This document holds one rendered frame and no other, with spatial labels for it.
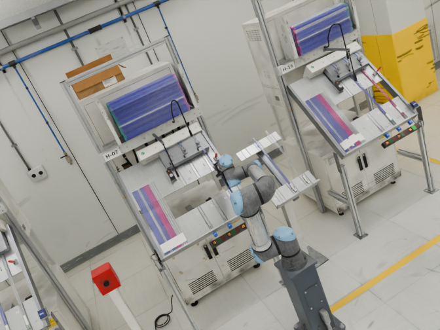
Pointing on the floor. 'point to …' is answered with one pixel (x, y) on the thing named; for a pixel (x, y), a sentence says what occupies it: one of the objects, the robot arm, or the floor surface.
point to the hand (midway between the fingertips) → (221, 175)
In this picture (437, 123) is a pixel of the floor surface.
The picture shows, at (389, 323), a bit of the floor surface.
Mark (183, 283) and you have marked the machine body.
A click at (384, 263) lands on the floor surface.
